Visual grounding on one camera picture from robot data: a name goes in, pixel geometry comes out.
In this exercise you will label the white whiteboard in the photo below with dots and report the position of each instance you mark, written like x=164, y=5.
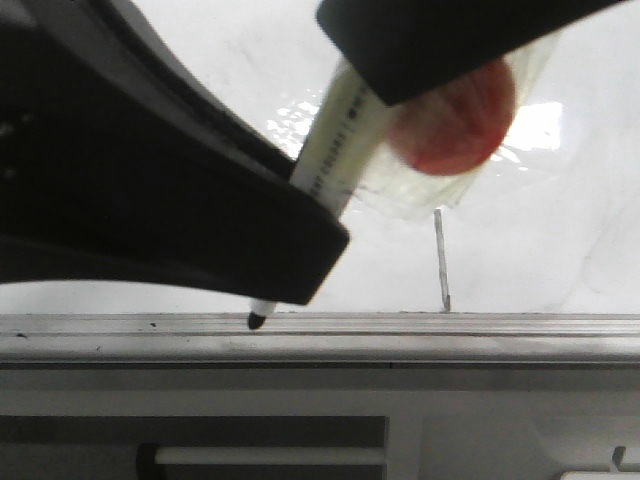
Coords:
x=550, y=223

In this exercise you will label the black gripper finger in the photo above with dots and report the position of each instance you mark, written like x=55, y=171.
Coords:
x=117, y=164
x=405, y=48

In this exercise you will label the red round magnet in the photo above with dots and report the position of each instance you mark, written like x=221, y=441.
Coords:
x=455, y=128

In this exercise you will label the white whiteboard marker black tip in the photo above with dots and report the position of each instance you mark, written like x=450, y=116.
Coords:
x=347, y=128

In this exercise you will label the clear adhesive tape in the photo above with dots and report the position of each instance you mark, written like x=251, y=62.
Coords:
x=425, y=192

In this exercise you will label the aluminium whiteboard tray rail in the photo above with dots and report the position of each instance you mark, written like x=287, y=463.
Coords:
x=333, y=338

